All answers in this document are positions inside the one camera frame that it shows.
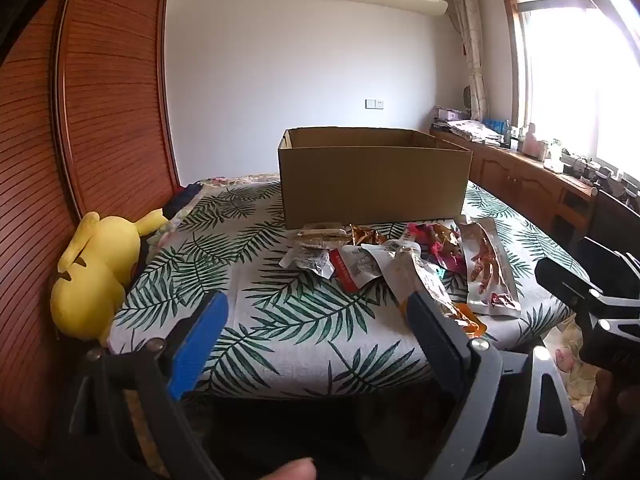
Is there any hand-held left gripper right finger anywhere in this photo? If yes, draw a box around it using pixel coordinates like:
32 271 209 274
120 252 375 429
405 291 585 480

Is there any yellow plush toy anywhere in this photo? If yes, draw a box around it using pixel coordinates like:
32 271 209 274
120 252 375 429
50 207 171 346

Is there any white silver snack packet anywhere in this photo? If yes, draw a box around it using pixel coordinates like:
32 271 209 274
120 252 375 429
279 246 336 281

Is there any dark blue cloth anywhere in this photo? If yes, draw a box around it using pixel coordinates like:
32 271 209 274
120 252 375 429
162 182 207 222

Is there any stack of papers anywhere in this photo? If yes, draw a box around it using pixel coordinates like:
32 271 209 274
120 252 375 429
432 107 503 146

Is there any pink bottle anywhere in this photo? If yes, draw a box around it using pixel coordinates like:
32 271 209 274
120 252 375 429
520 124 548 161

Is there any brown cardboard box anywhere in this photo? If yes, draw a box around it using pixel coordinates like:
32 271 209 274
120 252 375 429
277 127 473 231

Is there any brown gold candy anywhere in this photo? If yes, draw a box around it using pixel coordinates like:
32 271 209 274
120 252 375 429
349 224 388 247

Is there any person's left hand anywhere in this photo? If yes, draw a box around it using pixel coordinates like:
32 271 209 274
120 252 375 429
260 457 317 480

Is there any red white snack packet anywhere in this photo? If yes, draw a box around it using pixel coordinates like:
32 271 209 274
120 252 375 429
327 241 401 293

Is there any patterned window curtain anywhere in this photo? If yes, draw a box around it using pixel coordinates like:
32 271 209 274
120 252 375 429
447 0 488 121

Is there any wooden slatted wardrobe door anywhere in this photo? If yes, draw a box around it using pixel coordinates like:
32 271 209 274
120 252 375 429
0 0 182 361

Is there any long wooden cabinet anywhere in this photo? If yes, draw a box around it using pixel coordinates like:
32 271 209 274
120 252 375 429
430 127 601 246

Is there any pink floral cloth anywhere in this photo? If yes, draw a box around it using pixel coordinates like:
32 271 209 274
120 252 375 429
550 320 601 413

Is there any silver orange snack pouch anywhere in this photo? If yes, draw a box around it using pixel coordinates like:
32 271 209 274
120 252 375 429
387 252 488 338

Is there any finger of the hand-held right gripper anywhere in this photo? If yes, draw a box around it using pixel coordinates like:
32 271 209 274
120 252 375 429
534 257 608 318
577 237 640 286

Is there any clear cake packet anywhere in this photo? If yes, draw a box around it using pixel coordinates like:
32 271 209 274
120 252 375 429
292 221 351 250

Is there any pink red snack packet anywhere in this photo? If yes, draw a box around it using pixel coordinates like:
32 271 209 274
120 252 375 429
402 221 468 276

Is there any wooden-framed window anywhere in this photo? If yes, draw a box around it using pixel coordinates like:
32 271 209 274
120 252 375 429
497 0 640 176

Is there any clear chicken feet packet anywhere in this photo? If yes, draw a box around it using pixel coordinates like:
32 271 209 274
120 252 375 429
457 216 523 317

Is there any dark chair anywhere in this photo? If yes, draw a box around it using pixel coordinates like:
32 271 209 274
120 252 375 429
575 190 640 261

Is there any leaf-print bedsheet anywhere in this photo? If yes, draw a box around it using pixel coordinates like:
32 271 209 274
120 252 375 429
107 180 591 401

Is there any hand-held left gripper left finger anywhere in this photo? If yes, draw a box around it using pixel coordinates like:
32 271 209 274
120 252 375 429
55 291 229 480

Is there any floral quilt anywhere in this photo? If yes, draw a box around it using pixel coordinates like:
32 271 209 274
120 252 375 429
195 173 281 187

